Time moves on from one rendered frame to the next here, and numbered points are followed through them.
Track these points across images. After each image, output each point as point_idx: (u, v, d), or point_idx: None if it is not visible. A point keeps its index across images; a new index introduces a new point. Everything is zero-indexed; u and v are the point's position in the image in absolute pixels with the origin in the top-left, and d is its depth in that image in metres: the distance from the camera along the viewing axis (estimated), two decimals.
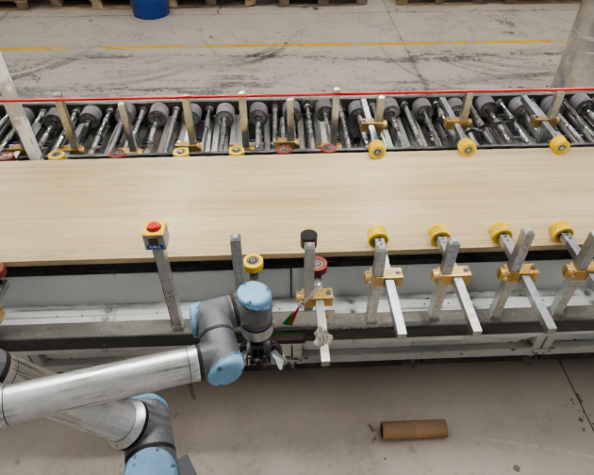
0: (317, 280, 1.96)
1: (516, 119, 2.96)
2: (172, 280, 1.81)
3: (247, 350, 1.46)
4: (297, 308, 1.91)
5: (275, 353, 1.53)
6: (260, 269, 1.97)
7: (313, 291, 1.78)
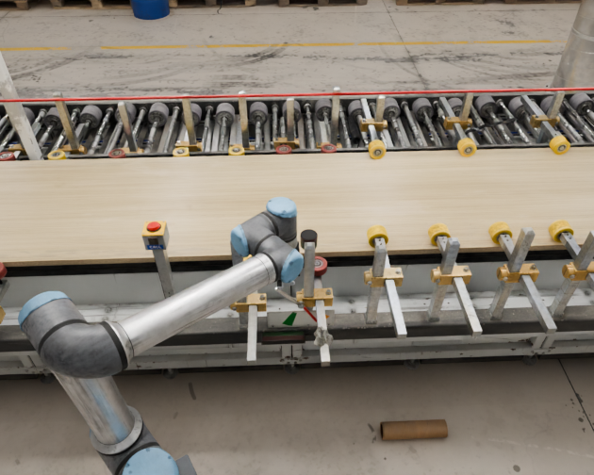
0: (317, 280, 1.96)
1: (516, 119, 2.96)
2: (172, 280, 1.81)
3: None
4: (304, 308, 1.91)
5: None
6: None
7: (283, 294, 1.78)
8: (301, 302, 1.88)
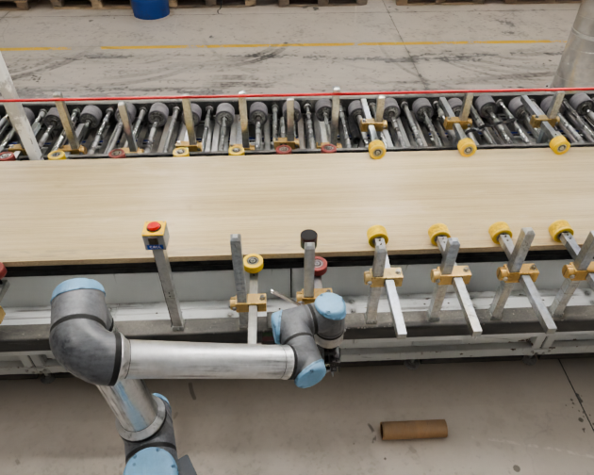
0: (317, 280, 1.96)
1: (516, 119, 2.96)
2: (172, 280, 1.81)
3: None
4: None
5: None
6: (260, 269, 1.97)
7: (279, 296, 1.79)
8: (301, 302, 1.88)
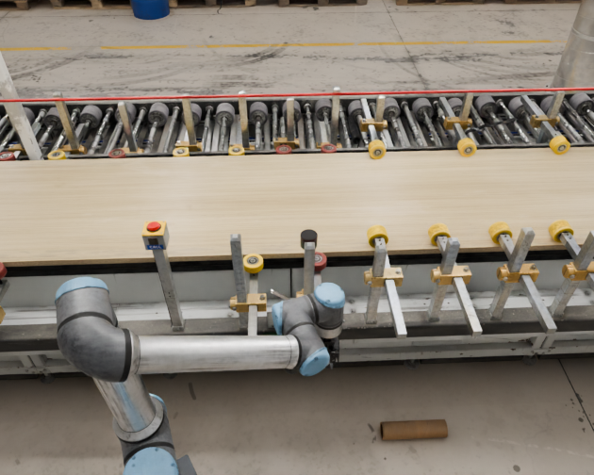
0: (316, 275, 1.98)
1: (516, 119, 2.96)
2: (172, 280, 1.81)
3: None
4: None
5: None
6: (260, 269, 1.97)
7: (279, 296, 1.79)
8: None
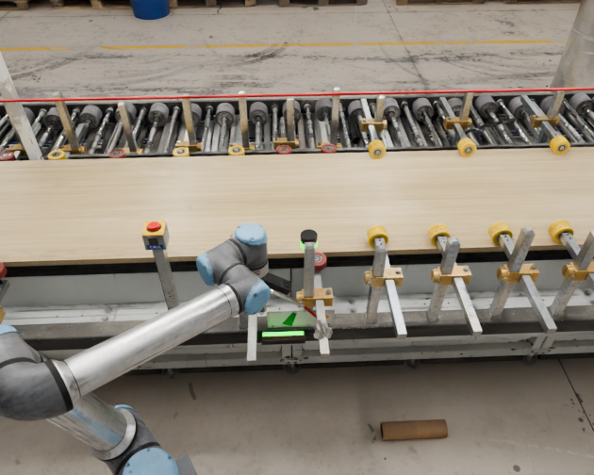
0: (316, 274, 1.98)
1: (516, 119, 2.96)
2: (172, 280, 1.81)
3: None
4: (305, 308, 1.91)
5: None
6: None
7: (279, 296, 1.79)
8: (301, 302, 1.88)
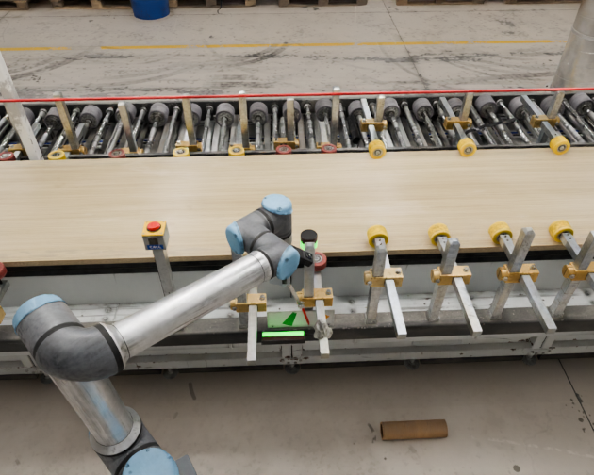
0: (316, 274, 1.98)
1: (516, 119, 2.96)
2: (172, 280, 1.81)
3: None
4: (302, 308, 1.91)
5: None
6: None
7: (291, 291, 1.77)
8: (302, 302, 1.88)
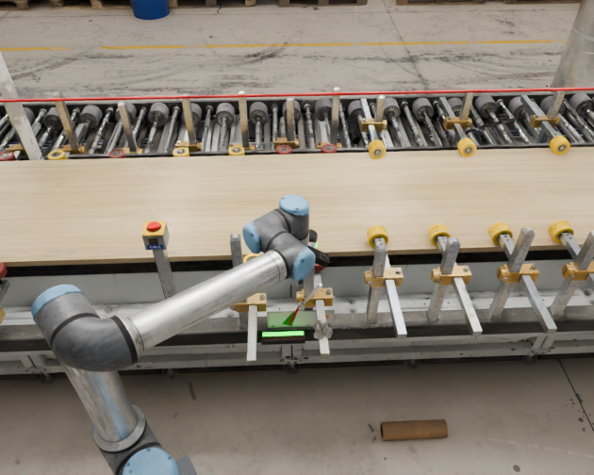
0: (316, 274, 1.98)
1: (516, 119, 2.96)
2: (172, 280, 1.81)
3: None
4: (297, 308, 1.91)
5: None
6: None
7: (313, 291, 1.78)
8: (303, 303, 1.89)
